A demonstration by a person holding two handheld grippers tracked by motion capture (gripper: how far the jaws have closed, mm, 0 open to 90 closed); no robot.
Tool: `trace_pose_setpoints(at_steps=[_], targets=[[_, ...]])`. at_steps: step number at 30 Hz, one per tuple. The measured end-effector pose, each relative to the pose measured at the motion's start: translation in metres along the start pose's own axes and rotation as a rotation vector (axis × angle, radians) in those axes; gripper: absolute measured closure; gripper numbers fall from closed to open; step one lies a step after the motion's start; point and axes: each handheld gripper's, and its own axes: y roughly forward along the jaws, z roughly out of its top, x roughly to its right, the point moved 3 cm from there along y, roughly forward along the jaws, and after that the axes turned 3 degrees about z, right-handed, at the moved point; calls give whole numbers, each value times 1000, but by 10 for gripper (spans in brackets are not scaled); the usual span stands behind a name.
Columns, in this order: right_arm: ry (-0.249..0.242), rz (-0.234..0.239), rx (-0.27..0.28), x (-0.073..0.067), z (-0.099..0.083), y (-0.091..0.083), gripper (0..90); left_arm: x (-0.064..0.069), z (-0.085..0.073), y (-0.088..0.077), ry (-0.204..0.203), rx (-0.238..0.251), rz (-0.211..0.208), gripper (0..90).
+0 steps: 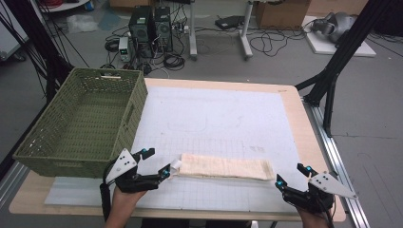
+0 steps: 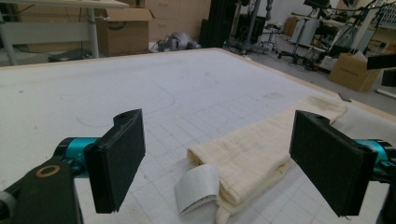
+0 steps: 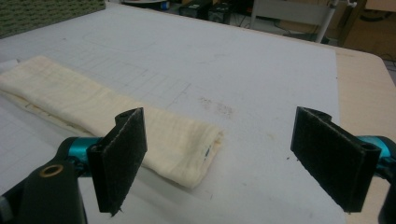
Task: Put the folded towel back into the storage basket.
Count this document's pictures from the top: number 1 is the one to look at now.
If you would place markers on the flat black device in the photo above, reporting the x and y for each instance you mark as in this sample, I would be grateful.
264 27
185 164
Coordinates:
228 22

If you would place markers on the small grey power supply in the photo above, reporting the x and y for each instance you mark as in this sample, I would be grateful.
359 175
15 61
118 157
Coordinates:
124 49

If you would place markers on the black metal frame stand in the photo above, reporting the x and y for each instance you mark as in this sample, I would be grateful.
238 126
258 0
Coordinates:
44 47
342 57

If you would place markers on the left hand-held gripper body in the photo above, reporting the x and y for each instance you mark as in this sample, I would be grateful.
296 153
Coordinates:
125 164

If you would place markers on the white grid mat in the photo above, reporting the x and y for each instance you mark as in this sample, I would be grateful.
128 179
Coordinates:
215 120

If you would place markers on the clear plastic bag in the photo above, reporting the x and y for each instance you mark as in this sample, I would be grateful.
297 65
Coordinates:
81 23

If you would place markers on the person's right hand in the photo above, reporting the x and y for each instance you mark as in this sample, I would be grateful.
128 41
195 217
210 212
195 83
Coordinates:
312 218

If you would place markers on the white desk leg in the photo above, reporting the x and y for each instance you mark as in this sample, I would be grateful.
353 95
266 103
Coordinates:
245 34
192 31

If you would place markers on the black computer tower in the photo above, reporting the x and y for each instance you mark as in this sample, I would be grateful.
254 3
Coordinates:
141 28
163 28

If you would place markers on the person's left hand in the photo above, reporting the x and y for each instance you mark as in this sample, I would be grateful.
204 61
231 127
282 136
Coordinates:
125 199

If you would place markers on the white cabinet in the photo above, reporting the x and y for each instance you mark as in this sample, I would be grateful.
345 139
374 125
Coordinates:
11 34

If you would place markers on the beige towel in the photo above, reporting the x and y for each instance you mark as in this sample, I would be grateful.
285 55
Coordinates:
221 166

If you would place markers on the green woven basket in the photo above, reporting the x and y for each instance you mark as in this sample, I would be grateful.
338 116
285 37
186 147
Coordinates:
92 120

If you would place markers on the brown cardboard box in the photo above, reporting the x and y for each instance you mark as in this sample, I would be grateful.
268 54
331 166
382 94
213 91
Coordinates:
282 14

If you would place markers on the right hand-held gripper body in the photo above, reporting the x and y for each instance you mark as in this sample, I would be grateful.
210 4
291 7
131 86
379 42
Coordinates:
320 190

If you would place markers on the white floor board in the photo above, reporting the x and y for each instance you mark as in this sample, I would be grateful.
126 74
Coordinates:
323 47

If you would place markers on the grey rounded device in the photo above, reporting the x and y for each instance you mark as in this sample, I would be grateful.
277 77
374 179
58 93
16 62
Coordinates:
335 25

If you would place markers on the aluminium rail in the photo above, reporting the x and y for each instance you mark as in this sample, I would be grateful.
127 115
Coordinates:
339 164
11 183

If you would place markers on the white power strip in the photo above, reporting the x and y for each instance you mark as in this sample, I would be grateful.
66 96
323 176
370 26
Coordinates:
182 29

